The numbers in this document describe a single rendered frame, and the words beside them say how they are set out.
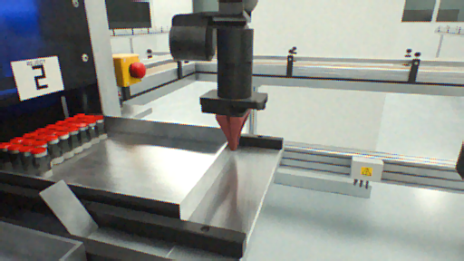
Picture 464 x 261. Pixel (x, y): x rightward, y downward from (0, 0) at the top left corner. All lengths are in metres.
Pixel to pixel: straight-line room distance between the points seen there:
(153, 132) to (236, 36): 0.30
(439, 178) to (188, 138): 1.17
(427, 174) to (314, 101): 0.78
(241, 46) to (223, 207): 0.23
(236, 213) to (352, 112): 1.64
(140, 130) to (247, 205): 0.34
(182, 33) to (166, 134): 0.24
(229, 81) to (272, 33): 1.47
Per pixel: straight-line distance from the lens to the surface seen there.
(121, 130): 0.69
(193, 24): 0.48
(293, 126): 2.00
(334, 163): 1.44
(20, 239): 0.38
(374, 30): 1.90
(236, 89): 0.46
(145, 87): 1.04
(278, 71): 1.30
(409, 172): 1.49
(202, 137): 0.60
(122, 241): 0.37
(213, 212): 0.39
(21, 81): 0.58
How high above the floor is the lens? 1.11
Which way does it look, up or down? 21 degrees down
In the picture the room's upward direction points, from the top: straight up
